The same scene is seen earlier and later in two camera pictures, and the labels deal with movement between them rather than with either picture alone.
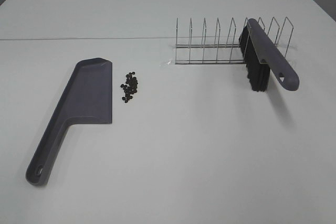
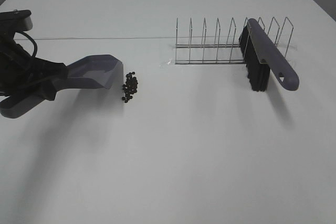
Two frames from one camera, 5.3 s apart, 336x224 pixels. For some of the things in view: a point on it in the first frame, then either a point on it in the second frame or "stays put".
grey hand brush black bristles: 262,56 stays put
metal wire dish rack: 222,46 stays put
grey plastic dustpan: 87,98 to 103,72
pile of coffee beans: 132,87 stays put
